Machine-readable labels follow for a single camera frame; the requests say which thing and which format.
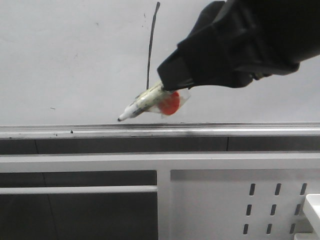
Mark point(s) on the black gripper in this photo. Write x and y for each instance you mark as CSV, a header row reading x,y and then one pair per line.
x,y
234,42

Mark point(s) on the grey metal whiteboard stand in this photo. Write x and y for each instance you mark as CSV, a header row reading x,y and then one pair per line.
x,y
168,188

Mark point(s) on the white plastic marker tray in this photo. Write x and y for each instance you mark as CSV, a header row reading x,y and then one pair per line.
x,y
309,227

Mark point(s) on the white whiteboard with aluminium frame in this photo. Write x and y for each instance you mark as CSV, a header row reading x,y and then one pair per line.
x,y
68,68

